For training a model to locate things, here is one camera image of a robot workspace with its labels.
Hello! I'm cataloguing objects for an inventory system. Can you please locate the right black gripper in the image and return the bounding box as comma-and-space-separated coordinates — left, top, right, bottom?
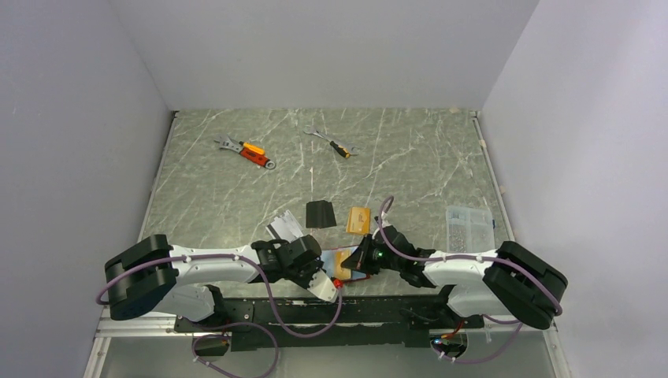
341, 234, 403, 276

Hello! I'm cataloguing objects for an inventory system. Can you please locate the single gold VIP card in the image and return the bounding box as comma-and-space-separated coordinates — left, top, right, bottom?
333, 249, 352, 280

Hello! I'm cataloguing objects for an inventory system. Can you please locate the red leather card holder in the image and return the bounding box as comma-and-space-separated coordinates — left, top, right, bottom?
319, 245, 373, 283

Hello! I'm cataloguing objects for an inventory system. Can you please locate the silver VIP card stack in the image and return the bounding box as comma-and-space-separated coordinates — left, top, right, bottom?
265, 210, 305, 242

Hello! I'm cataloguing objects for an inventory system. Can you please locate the orange gold card stack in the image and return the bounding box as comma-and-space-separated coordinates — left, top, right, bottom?
346, 206, 371, 235

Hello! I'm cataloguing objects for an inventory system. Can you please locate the black VIP card stack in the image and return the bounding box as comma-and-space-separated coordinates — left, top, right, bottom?
306, 200, 337, 228

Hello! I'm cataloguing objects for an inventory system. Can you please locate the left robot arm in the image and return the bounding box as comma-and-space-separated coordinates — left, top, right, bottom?
96, 234, 338, 331

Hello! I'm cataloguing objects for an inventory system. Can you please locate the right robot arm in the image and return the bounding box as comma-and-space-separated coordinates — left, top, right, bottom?
340, 226, 568, 330

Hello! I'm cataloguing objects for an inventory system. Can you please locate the clear plastic parts box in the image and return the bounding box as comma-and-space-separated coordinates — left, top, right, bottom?
446, 206, 495, 254

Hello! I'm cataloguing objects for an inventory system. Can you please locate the orange red adjustable wrench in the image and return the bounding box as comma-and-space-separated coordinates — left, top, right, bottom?
214, 134, 276, 170

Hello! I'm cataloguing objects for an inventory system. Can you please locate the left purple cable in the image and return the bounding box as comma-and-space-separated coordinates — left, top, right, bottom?
95, 253, 346, 378

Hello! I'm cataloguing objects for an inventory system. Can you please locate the purple cable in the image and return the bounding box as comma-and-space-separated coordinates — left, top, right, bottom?
95, 253, 346, 378
377, 195, 563, 365

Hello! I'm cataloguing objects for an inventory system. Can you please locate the black aluminium base frame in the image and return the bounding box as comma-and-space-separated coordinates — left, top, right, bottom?
95, 295, 558, 351

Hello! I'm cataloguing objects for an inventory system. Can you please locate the black yellow handled wrench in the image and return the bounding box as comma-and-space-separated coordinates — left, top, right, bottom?
303, 125, 359, 159

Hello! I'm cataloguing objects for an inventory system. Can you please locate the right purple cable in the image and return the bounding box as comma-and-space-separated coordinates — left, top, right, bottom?
377, 195, 563, 365

